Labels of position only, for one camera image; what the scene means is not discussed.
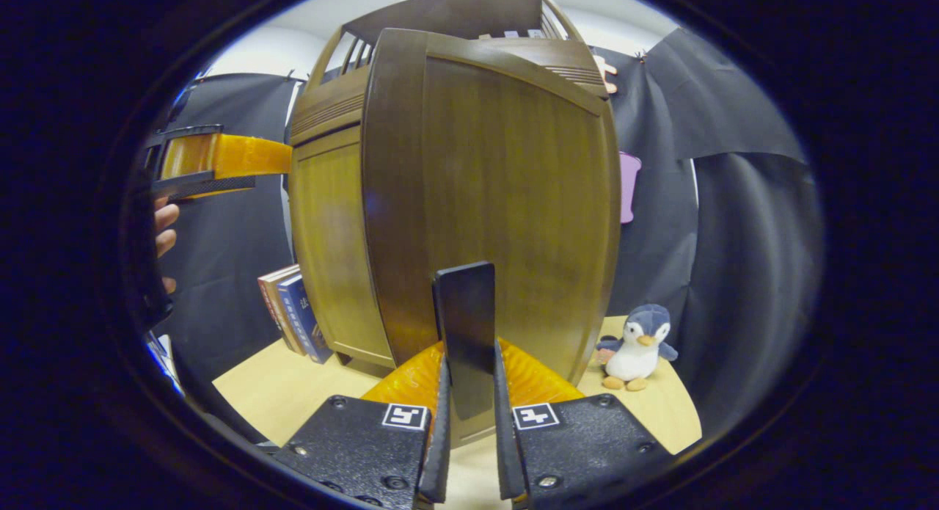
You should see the wooden double-door shoe cabinet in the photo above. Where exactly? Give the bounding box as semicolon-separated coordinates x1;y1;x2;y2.
285;0;623;452

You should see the dark blue book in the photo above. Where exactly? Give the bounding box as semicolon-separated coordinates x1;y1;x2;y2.
277;274;335;365

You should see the penguin plush toy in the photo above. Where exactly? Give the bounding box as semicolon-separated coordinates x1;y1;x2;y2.
596;303;679;392

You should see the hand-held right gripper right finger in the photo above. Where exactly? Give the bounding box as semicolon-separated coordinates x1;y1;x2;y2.
493;338;676;510

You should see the black door handle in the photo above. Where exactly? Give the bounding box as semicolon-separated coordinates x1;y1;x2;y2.
431;261;497;423

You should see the wooden shoe cabinet door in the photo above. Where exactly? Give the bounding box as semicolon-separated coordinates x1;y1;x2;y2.
362;28;623;448
288;125;395;369

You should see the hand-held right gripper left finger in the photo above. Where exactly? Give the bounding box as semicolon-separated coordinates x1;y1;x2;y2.
271;338;452;510

